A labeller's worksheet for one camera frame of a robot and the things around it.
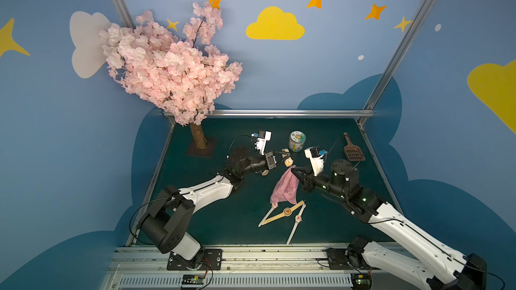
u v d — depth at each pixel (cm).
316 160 62
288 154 73
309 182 62
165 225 43
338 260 74
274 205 88
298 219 84
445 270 40
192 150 106
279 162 71
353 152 108
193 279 72
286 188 74
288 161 73
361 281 73
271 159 67
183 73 67
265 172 98
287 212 86
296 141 102
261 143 71
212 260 74
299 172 71
